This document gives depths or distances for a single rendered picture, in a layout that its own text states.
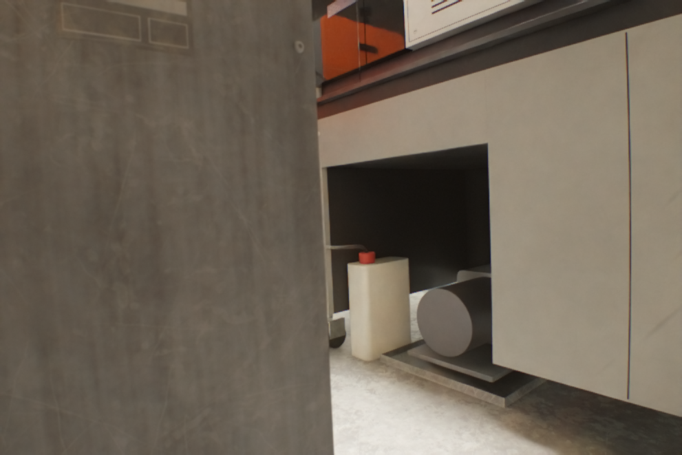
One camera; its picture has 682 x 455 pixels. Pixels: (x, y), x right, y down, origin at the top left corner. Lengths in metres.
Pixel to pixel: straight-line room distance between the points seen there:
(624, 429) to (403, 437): 0.42
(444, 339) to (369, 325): 0.22
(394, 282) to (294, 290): 0.94
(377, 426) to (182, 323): 0.68
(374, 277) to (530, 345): 0.51
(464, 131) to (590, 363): 0.46
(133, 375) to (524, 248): 0.66
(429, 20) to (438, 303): 0.67
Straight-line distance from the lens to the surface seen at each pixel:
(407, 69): 0.98
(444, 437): 0.90
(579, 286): 0.78
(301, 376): 0.36
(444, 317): 1.10
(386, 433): 0.91
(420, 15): 1.09
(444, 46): 1.06
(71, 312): 0.29
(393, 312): 1.28
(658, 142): 0.73
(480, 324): 1.08
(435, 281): 1.55
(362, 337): 1.24
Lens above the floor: 0.45
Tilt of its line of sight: 4 degrees down
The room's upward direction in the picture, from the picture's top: 3 degrees counter-clockwise
